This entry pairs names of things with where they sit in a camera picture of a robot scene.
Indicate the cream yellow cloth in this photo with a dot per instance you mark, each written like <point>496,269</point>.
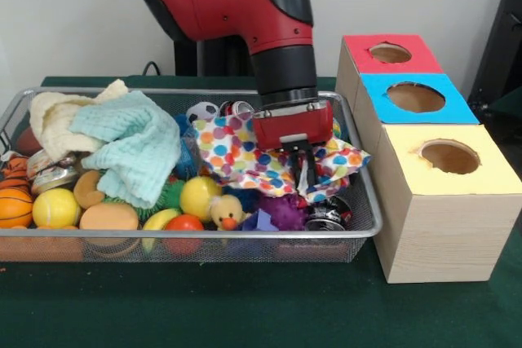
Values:
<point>53,120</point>

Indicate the dark green side table cloth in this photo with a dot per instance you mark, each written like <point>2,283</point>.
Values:
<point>510,105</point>

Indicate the yellow plush duck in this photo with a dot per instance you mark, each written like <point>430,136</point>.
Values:
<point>226,211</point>

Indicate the brown toy football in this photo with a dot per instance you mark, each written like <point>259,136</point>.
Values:
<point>28,140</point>

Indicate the wooden box with three holes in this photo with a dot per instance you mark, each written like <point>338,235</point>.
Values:
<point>448,234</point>

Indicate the black chair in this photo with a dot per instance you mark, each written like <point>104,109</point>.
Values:
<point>505,38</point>

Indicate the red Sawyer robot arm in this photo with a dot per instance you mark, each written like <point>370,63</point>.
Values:
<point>228,5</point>

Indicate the black white soccer ball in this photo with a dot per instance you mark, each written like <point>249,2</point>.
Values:
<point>202,111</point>

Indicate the orange toy basketball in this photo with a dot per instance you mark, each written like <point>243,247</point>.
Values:
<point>14,207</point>

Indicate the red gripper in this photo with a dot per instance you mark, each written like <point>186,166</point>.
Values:
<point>293,126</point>

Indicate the yellow ball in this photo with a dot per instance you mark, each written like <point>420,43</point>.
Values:
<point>56,207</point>

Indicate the large polka dot cloth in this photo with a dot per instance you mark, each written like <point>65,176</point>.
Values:
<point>228,148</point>

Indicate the mint green muslin cloth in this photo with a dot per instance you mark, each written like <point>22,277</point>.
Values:
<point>138,148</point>

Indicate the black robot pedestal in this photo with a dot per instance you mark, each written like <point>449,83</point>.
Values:
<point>220,60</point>

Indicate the shallow clear mesh bin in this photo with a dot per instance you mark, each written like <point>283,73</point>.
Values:
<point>318,248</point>

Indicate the purple spiky toy with eyes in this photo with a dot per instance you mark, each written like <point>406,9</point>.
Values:
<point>285,213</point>

